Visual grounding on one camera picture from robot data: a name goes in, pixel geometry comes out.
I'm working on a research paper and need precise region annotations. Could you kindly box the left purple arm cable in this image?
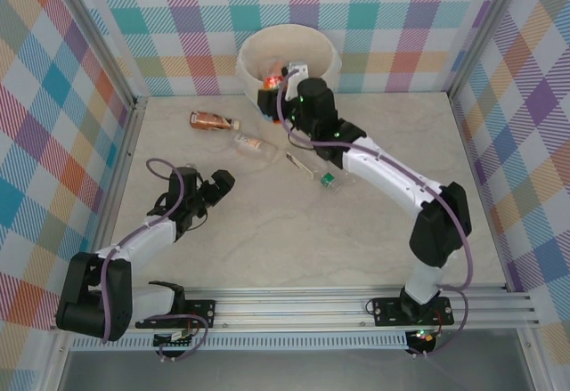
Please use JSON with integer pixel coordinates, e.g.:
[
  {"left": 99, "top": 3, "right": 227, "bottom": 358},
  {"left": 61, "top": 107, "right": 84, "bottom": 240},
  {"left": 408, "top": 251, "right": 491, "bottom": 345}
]
[{"left": 101, "top": 157, "right": 210, "bottom": 363}]

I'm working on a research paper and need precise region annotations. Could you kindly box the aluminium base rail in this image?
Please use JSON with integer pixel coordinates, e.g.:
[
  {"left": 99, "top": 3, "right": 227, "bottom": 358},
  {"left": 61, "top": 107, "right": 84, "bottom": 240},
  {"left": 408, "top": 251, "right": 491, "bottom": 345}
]
[{"left": 51, "top": 286, "right": 540, "bottom": 334}]

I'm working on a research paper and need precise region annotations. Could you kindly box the small circuit board with led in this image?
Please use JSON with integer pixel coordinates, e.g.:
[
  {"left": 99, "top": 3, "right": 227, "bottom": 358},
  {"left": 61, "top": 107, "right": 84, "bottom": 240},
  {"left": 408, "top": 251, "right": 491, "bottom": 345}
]
[{"left": 407, "top": 328, "right": 440, "bottom": 346}]

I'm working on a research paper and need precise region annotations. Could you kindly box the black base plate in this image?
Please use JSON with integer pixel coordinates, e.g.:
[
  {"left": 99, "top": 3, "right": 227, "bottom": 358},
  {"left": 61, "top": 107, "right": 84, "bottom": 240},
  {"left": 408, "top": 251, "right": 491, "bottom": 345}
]
[
  {"left": 371, "top": 295, "right": 454, "bottom": 328},
  {"left": 135, "top": 299, "right": 218, "bottom": 330}
]

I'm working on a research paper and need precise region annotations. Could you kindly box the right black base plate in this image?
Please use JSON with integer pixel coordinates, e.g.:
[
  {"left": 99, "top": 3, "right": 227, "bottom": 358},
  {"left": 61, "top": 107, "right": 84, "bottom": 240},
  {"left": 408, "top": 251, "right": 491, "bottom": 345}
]
[{"left": 371, "top": 295, "right": 454, "bottom": 328}]

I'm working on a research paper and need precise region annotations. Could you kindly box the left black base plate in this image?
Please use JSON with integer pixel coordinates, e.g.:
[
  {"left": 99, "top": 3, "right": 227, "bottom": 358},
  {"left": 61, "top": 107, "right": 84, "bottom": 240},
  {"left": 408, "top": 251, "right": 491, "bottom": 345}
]
[{"left": 135, "top": 299, "right": 218, "bottom": 330}]

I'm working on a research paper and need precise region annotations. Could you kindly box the clear bottle pale orange label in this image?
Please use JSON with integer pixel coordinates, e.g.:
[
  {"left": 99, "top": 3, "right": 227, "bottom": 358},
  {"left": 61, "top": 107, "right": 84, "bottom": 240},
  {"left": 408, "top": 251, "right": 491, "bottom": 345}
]
[{"left": 229, "top": 132, "right": 277, "bottom": 163}]

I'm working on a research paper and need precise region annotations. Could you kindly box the brown bottle cream cap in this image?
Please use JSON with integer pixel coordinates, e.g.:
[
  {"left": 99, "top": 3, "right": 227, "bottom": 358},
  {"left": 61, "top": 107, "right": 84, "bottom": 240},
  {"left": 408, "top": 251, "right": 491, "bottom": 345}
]
[{"left": 190, "top": 110, "right": 242, "bottom": 134}]

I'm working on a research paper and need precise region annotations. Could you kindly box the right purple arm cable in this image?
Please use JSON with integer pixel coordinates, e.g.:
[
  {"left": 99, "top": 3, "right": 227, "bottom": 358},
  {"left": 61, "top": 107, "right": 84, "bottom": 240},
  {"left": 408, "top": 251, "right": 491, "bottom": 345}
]
[{"left": 276, "top": 72, "right": 476, "bottom": 359}]

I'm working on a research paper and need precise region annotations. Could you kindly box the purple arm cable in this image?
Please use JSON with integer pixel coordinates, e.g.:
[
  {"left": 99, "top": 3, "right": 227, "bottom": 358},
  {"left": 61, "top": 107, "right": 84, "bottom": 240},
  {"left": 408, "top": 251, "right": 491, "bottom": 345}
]
[
  {"left": 276, "top": 72, "right": 476, "bottom": 359},
  {"left": 101, "top": 157, "right": 210, "bottom": 363}
]

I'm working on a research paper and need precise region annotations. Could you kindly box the cream waste bucket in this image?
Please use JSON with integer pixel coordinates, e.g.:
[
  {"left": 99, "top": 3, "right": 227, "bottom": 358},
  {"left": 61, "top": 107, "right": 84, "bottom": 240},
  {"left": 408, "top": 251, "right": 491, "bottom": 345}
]
[{"left": 235, "top": 24, "right": 342, "bottom": 120}]

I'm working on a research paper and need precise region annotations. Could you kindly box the aluminium side rail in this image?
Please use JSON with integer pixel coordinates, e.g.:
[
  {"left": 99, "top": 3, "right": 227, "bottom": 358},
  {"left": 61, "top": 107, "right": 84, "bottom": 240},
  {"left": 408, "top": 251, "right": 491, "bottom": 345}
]
[
  {"left": 447, "top": 92, "right": 511, "bottom": 292},
  {"left": 79, "top": 96, "right": 151, "bottom": 297}
]

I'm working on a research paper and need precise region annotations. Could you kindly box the red label bottle orange cap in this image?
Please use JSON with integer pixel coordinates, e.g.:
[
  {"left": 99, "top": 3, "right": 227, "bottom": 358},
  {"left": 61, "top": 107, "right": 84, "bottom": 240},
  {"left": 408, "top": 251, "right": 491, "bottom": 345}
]
[{"left": 265, "top": 74, "right": 286, "bottom": 126}]

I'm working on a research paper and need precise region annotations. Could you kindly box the slotted grey cable duct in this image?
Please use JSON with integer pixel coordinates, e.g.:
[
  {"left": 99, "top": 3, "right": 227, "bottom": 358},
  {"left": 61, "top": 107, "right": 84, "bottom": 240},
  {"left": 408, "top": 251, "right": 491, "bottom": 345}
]
[{"left": 69, "top": 335, "right": 413, "bottom": 352}]

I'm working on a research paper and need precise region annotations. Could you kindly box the clear bottle green cap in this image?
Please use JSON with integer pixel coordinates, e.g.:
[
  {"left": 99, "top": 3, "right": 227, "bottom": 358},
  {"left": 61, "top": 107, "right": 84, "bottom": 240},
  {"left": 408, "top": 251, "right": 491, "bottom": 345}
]
[{"left": 311, "top": 163, "right": 353, "bottom": 192}]

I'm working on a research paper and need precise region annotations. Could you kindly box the crushed clear bottle tan label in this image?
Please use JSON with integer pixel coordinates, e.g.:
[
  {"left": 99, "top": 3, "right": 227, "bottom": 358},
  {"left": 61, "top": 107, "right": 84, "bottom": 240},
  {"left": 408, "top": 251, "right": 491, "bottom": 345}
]
[{"left": 284, "top": 149, "right": 322, "bottom": 183}]

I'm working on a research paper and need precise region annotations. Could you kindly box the aluminium frame post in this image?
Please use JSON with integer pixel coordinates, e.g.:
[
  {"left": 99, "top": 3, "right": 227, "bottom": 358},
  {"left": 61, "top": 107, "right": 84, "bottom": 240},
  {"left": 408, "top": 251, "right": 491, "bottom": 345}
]
[
  {"left": 46, "top": 0, "right": 151, "bottom": 111},
  {"left": 447, "top": 0, "right": 535, "bottom": 98}
]

